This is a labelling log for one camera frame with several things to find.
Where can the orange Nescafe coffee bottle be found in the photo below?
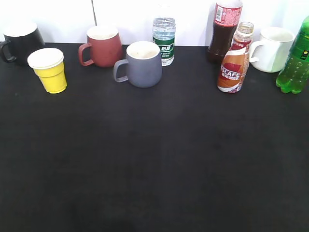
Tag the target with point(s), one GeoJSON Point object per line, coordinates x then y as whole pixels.
{"type": "Point", "coordinates": [236, 61]}

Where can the grey ceramic mug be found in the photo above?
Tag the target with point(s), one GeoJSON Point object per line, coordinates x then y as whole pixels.
{"type": "Point", "coordinates": [142, 66]}

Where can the yellow paper cup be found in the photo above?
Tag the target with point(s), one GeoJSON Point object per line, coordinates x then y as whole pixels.
{"type": "Point", "coordinates": [48, 65]}

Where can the black ceramic mug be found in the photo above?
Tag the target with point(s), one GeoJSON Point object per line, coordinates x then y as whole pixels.
{"type": "Point", "coordinates": [21, 39]}

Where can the red-brown ceramic mug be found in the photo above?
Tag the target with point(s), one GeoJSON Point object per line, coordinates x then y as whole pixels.
{"type": "Point", "coordinates": [103, 47]}

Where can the green Sprite bottle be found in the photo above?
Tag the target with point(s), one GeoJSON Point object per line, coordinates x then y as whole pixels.
{"type": "Point", "coordinates": [293, 77]}

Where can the clear water bottle green label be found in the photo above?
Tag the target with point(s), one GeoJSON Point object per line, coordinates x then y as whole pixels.
{"type": "Point", "coordinates": [164, 30]}

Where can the dark cola bottle red label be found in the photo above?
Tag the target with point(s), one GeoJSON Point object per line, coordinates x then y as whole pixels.
{"type": "Point", "coordinates": [226, 19]}

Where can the white ceramic mug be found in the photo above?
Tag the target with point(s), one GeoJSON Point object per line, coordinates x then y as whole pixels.
{"type": "Point", "coordinates": [269, 54]}

